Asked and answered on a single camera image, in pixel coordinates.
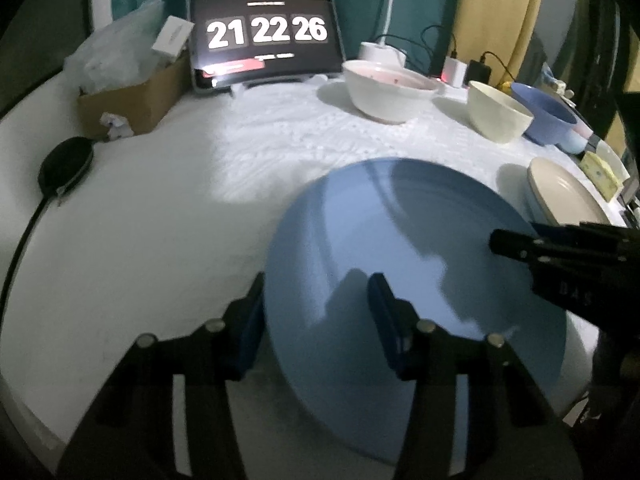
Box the small white box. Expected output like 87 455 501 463
151 16 196 58

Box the black lamp cable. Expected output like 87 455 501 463
374 35 408 57

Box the black black-charger cable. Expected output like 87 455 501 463
481 51 516 86

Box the white crumpled wrapper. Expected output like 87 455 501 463
100 112 134 141

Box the white bowl pink dotted inside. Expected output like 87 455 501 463
341 60 441 125

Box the cream plate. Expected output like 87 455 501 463
526 156 613 228

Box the black charger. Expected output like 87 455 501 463
467 59 494 83

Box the cardboard box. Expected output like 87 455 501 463
77 52 191 138

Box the yellow tissue box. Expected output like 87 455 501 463
580 152 626 202

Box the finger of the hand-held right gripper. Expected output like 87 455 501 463
530 221 640 249
489 228 640 267

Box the white desk lamp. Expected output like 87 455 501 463
358 0 408 68

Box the blue plate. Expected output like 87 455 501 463
264 157 568 466

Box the dark blue bowl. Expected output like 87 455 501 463
510 82 578 147

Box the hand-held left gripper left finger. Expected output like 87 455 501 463
57 271 266 480

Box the white charger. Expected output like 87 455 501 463
443 57 469 86

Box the black white-charger cable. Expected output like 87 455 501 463
421 25 458 76

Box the tablet with clock display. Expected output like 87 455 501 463
186 0 347 97

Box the yellow curtain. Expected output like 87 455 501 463
452 0 548 86

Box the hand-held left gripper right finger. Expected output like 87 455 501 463
367 272 583 480

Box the black pouch cable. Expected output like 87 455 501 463
0 191 52 341

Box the cream bowl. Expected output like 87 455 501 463
467 80 535 144

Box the light blue bowl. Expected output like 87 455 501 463
556 127 591 156

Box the clear plastic bag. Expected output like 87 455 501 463
64 0 168 95

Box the dark glass sliding door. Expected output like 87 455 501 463
530 0 640 161

